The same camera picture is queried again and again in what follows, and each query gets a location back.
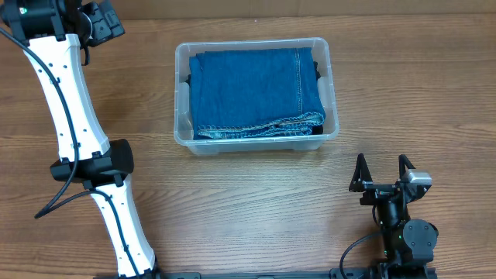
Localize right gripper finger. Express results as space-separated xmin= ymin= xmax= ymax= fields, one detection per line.
xmin=398 ymin=154 xmax=415 ymax=178
xmin=349 ymin=153 xmax=373 ymax=191

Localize blue denim jeans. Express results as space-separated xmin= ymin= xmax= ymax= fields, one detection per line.
xmin=189 ymin=47 xmax=326 ymax=140

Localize black cloth with tape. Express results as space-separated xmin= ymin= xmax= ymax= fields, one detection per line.
xmin=312 ymin=125 xmax=323 ymax=135

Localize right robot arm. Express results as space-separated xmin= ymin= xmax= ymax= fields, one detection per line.
xmin=339 ymin=153 xmax=439 ymax=278

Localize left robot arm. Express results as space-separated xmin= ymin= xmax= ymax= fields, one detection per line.
xmin=1 ymin=0 xmax=162 ymax=278

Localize clear plastic storage bin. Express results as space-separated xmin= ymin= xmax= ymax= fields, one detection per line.
xmin=174 ymin=37 xmax=340 ymax=156

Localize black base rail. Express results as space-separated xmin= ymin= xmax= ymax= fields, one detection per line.
xmin=160 ymin=268 xmax=377 ymax=279

